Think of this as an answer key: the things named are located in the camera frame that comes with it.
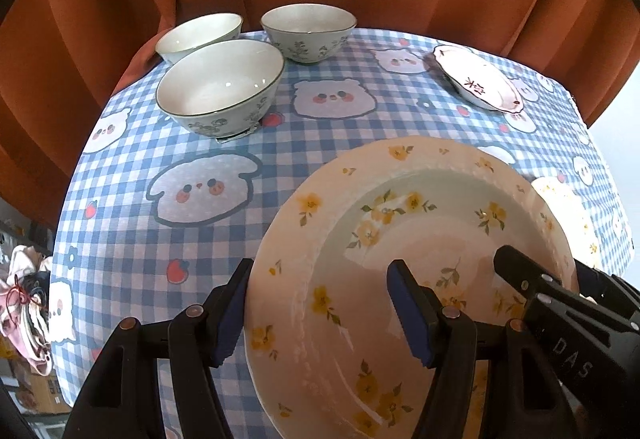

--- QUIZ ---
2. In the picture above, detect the cardboard box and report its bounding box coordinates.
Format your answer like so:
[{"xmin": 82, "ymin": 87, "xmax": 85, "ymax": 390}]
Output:
[{"xmin": 17, "ymin": 366, "xmax": 68, "ymax": 414}]

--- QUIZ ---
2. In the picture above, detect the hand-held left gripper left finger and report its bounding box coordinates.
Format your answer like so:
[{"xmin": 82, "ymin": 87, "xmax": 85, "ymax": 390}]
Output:
[{"xmin": 62, "ymin": 258, "xmax": 254, "ymax": 439}]

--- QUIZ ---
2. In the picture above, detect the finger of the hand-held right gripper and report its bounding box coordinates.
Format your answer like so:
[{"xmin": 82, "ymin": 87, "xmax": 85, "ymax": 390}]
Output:
[
  {"xmin": 575, "ymin": 260, "xmax": 640, "ymax": 335},
  {"xmin": 494, "ymin": 245, "xmax": 568, "ymax": 307}
]

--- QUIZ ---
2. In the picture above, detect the blue checked bear tablecloth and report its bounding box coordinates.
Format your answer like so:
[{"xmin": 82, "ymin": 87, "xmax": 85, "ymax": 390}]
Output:
[{"xmin": 47, "ymin": 26, "xmax": 631, "ymax": 439}]

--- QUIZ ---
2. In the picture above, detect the yellow floral plate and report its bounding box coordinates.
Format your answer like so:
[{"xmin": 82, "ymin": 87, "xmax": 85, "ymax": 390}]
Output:
[
  {"xmin": 243, "ymin": 136, "xmax": 580, "ymax": 439},
  {"xmin": 530, "ymin": 176, "xmax": 601, "ymax": 270}
]

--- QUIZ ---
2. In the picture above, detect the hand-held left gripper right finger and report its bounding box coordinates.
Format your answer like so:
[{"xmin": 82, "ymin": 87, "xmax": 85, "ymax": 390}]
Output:
[{"xmin": 386, "ymin": 260, "xmax": 581, "ymax": 439}]

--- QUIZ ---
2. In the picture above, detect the pile of clothes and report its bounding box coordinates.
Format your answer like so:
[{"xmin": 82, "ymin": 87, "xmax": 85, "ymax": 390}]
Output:
[{"xmin": 0, "ymin": 244, "xmax": 55, "ymax": 376}]

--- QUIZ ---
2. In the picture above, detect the pink scalloped plate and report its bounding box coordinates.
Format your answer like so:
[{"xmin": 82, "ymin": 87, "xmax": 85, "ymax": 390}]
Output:
[{"xmin": 432, "ymin": 44, "xmax": 526, "ymax": 114}]

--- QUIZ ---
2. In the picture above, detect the white floral bowl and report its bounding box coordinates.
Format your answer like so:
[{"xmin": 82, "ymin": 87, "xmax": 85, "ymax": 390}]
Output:
[
  {"xmin": 155, "ymin": 13, "xmax": 244, "ymax": 64},
  {"xmin": 260, "ymin": 4, "xmax": 357, "ymax": 64},
  {"xmin": 156, "ymin": 40, "xmax": 285, "ymax": 140}
]

